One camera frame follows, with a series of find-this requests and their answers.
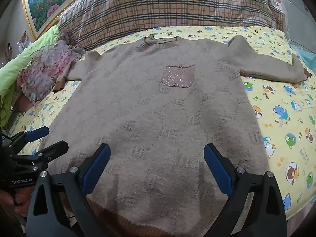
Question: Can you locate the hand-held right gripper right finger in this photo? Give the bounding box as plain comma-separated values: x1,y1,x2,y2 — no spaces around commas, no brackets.
203,143,288,237

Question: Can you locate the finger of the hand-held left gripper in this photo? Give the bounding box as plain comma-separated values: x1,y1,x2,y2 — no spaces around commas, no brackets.
2,126,50,150
13,140,69,165

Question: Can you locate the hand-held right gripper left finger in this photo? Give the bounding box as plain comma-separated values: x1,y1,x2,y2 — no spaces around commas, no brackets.
26,143,111,237

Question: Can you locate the beige knitted sweater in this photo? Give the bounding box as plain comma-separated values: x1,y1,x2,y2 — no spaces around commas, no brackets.
41,35,308,237

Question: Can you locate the person's left hand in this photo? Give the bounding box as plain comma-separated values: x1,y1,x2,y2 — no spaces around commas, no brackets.
0,186,34,220

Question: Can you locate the pink floral cloth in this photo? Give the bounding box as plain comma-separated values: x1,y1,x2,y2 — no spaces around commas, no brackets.
16,39,86,105

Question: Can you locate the light green quilt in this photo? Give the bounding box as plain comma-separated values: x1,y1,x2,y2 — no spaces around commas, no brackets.
0,25,60,119

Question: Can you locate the yellow cartoon printed bedsheet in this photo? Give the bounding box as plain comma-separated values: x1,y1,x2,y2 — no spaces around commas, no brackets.
15,26,316,220

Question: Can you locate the gold framed landscape painting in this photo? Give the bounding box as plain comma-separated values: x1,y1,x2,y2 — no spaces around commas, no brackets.
21,0,104,40

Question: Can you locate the teal cloth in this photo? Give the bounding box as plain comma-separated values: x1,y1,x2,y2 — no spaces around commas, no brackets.
289,43,316,72

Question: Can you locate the plaid pillow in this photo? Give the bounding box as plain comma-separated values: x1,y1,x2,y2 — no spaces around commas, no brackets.
58,0,284,51

